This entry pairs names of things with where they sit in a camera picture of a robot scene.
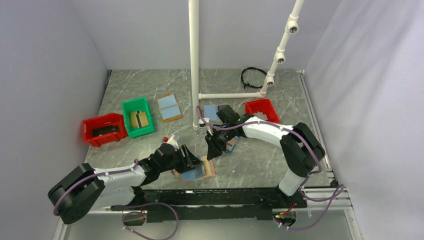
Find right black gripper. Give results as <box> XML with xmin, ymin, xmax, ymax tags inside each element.
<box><xmin>204</xmin><ymin>124</ymin><xmax>234</xmax><ymax>162</ymax></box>

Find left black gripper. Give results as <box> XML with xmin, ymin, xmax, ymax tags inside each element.
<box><xmin>159</xmin><ymin>144</ymin><xmax>203</xmax><ymax>174</ymax></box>

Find brown blue card holder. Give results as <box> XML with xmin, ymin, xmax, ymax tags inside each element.
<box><xmin>171</xmin><ymin>155</ymin><xmax>216</xmax><ymax>184</ymax></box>

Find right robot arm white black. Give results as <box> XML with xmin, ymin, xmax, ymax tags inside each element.
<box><xmin>196</xmin><ymin>106</ymin><xmax>326</xmax><ymax>208</ymax></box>

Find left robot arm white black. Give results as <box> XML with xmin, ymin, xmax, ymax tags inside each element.
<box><xmin>47</xmin><ymin>143</ymin><xmax>203</xmax><ymax>225</ymax></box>

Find card holder with black card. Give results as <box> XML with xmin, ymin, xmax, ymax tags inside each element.
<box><xmin>203</xmin><ymin>104</ymin><xmax>227</xmax><ymax>122</ymax></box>

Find silver cards in right bin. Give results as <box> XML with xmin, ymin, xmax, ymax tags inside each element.
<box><xmin>253</xmin><ymin>112</ymin><xmax>268</xmax><ymax>121</ymax></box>

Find open empty blue card holder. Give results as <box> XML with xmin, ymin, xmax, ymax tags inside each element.
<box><xmin>156</xmin><ymin>94</ymin><xmax>183</xmax><ymax>123</ymax></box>

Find gold cards in green bin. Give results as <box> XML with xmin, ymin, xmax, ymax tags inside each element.
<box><xmin>130</xmin><ymin>110</ymin><xmax>149</xmax><ymax>129</ymax></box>

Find black cards in left bin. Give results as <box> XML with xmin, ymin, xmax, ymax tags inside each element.
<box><xmin>92</xmin><ymin>125</ymin><xmax>121</xmax><ymax>138</ymax></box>

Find right red plastic bin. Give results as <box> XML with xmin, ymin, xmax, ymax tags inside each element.
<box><xmin>244</xmin><ymin>98</ymin><xmax>280</xmax><ymax>124</ymax></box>

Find red plastic bin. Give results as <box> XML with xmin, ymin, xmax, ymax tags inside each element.
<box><xmin>244</xmin><ymin>98</ymin><xmax>280</xmax><ymax>124</ymax></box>
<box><xmin>82</xmin><ymin>112</ymin><xmax>129</xmax><ymax>148</ymax></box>

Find green plastic bin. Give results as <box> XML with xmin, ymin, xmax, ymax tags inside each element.
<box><xmin>121</xmin><ymin>96</ymin><xmax>156</xmax><ymax>139</ymax></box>

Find left red plastic bin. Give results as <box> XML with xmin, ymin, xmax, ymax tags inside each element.
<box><xmin>82</xmin><ymin>112</ymin><xmax>129</xmax><ymax>148</ymax></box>

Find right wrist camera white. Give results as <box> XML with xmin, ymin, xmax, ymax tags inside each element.
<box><xmin>198</xmin><ymin>120</ymin><xmax>207</xmax><ymax>128</ymax></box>

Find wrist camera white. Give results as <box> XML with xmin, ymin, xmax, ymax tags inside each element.
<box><xmin>198</xmin><ymin>120</ymin><xmax>207</xmax><ymax>128</ymax></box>
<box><xmin>162</xmin><ymin>133</ymin><xmax>180</xmax><ymax>150</ymax></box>

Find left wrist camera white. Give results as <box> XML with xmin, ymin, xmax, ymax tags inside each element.
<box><xmin>162</xmin><ymin>133</ymin><xmax>180</xmax><ymax>150</ymax></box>

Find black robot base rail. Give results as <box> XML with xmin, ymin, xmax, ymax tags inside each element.
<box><xmin>110</xmin><ymin>187</ymin><xmax>307</xmax><ymax>223</ymax></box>

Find black coiled cable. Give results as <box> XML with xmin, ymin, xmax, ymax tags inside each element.
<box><xmin>240</xmin><ymin>66</ymin><xmax>269</xmax><ymax>91</ymax></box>

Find white pvc pipe frame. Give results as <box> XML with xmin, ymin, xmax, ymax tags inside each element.
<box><xmin>188</xmin><ymin>0</ymin><xmax>304</xmax><ymax>131</ymax></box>

